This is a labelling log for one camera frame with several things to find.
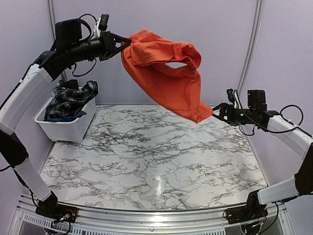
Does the black white plaid shirt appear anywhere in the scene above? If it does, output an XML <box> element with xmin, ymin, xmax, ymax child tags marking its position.
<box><xmin>44</xmin><ymin>79</ymin><xmax>98</xmax><ymax>119</ymax></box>

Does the right aluminium corner post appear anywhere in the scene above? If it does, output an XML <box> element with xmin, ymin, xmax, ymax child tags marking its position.
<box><xmin>237</xmin><ymin>0</ymin><xmax>264</xmax><ymax>94</ymax></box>

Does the white plastic laundry bin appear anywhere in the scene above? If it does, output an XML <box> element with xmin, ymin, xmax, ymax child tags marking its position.
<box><xmin>34</xmin><ymin>96</ymin><xmax>96</xmax><ymax>143</ymax></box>

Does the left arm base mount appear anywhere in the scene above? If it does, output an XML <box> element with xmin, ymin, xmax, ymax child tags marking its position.
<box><xmin>35</xmin><ymin>204</ymin><xmax>78</xmax><ymax>223</ymax></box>

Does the aluminium front frame rail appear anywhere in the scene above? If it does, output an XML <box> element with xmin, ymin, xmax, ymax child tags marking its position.
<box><xmin>8</xmin><ymin>194</ymin><xmax>294</xmax><ymax>235</ymax></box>

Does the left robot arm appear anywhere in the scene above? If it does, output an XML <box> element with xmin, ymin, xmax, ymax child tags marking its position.
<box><xmin>0</xmin><ymin>14</ymin><xmax>131</xmax><ymax>218</ymax></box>

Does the blue garment in bin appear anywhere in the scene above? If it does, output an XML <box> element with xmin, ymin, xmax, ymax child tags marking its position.
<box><xmin>45</xmin><ymin>111</ymin><xmax>87</xmax><ymax>122</ymax></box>

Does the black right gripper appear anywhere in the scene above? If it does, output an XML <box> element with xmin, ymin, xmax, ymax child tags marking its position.
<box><xmin>209</xmin><ymin>103</ymin><xmax>256</xmax><ymax>126</ymax></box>

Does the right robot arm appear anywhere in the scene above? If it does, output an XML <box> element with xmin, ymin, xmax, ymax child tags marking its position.
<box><xmin>214</xmin><ymin>89</ymin><xmax>313</xmax><ymax>219</ymax></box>

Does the orange t-shirt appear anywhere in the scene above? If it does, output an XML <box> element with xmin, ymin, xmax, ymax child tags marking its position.
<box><xmin>121</xmin><ymin>29</ymin><xmax>213</xmax><ymax>123</ymax></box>

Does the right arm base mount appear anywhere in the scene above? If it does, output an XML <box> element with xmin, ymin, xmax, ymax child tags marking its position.
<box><xmin>223</xmin><ymin>205</ymin><xmax>268</xmax><ymax>224</ymax></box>

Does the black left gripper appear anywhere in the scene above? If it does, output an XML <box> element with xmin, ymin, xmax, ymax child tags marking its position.
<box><xmin>66</xmin><ymin>30</ymin><xmax>131</xmax><ymax>63</ymax></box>

